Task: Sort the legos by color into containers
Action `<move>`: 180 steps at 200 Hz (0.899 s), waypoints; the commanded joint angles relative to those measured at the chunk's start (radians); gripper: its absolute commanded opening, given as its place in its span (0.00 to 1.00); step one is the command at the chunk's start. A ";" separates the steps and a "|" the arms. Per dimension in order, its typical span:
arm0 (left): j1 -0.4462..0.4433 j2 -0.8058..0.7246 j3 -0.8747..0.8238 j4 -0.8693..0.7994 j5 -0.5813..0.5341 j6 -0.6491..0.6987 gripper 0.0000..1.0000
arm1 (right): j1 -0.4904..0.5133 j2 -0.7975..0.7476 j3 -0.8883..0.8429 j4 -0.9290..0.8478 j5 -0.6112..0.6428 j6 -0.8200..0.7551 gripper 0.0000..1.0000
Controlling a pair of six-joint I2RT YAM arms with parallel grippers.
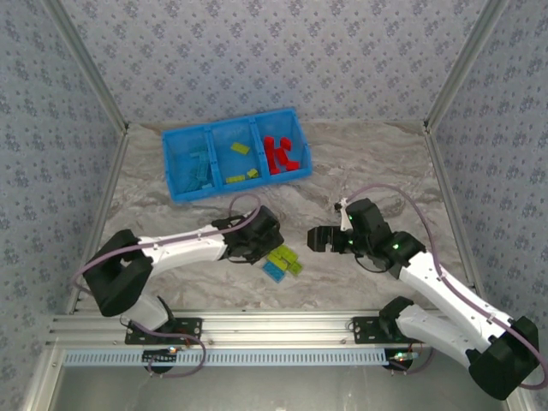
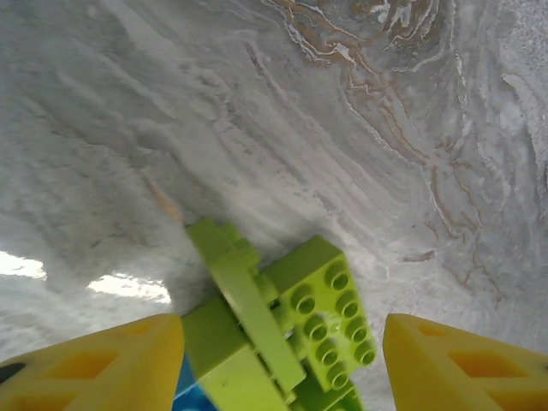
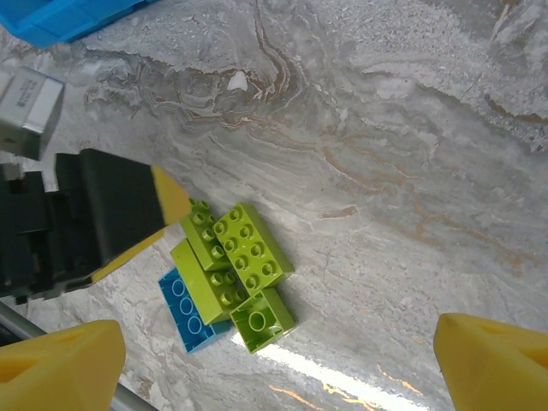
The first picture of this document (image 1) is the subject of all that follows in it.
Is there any blue three-compartment plastic bin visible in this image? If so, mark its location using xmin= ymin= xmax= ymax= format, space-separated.
xmin=161 ymin=106 xmax=313 ymax=203

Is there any black controller board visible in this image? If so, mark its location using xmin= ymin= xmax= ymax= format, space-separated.
xmin=387 ymin=349 xmax=417 ymax=370
xmin=142 ymin=347 xmax=179 ymax=366

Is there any grey metal panel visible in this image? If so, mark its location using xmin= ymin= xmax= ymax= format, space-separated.
xmin=23 ymin=346 xmax=536 ymax=411

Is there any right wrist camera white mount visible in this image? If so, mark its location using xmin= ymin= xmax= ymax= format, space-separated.
xmin=335 ymin=198 xmax=354 ymax=235

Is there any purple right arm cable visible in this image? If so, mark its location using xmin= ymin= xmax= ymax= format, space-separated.
xmin=340 ymin=183 xmax=541 ymax=390

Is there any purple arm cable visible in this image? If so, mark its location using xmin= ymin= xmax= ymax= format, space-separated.
xmin=340 ymin=183 xmax=541 ymax=390
xmin=71 ymin=194 xmax=263 ymax=378

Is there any aluminium mounting rail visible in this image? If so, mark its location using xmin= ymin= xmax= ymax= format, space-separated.
xmin=45 ymin=311 xmax=513 ymax=348

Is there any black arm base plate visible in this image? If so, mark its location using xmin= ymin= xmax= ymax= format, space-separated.
xmin=124 ymin=317 xmax=203 ymax=346
xmin=351 ymin=316 xmax=432 ymax=346

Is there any light blue slotted cable duct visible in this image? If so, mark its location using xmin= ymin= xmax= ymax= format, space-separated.
xmin=62 ymin=348 xmax=389 ymax=367

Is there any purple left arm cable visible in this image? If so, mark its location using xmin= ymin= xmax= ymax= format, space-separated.
xmin=71 ymin=194 xmax=263 ymax=378

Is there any aluminium frame post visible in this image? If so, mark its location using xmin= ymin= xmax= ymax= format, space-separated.
xmin=422 ymin=0 xmax=511 ymax=134
xmin=41 ymin=0 xmax=130 ymax=134

